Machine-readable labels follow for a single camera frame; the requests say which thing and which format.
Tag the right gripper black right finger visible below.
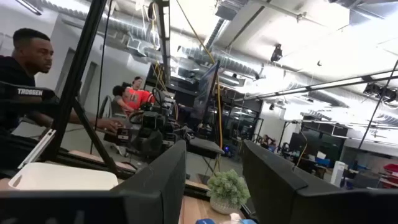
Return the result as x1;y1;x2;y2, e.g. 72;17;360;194
242;139;398;224

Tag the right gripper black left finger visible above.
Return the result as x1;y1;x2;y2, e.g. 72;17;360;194
0;139;187;224

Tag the white plastic bin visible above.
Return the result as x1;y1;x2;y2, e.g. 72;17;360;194
8;161;119;191

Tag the white box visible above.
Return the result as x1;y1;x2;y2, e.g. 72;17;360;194
330;161;346;187

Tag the green plant in white pot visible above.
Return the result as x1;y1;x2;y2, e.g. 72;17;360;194
206;169;251;215

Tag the white clamp bar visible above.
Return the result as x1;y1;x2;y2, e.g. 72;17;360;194
17;129;57;170

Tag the red bin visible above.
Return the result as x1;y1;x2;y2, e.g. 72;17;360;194
379;163;398;189

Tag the person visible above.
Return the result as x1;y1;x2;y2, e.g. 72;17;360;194
124;76;155;111
111;82;136;118
0;27;125;138

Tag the small black table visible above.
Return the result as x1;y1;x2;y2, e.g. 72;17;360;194
186;136;225;175

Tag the long ceiling light bar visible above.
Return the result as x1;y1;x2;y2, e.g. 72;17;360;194
234;68;398;102

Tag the black monitor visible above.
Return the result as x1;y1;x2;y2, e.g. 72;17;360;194
189;60;221;122

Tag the black ceiling spotlight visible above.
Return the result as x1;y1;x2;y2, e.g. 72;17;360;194
269;43;284;62

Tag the yellow hanging cable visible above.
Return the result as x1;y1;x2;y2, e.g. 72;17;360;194
175;0;224;174

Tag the black aluminium rig frame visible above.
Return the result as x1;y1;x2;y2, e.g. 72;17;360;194
40;0;254;218

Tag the thin black cable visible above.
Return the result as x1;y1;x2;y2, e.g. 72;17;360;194
89;0;113;155

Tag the silver ventilation duct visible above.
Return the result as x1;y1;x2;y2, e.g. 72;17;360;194
40;0;265;78

